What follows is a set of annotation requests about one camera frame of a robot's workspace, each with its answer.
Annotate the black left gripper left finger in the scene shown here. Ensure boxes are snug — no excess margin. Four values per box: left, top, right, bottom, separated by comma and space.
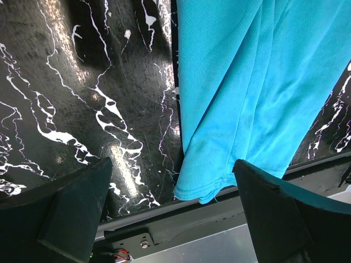
1, 157, 113, 262

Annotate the teal t shirt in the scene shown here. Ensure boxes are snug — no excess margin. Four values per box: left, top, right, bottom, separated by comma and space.
174, 1, 350, 204

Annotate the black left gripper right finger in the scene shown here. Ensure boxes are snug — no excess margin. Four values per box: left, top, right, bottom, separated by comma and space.
234, 159, 350, 262

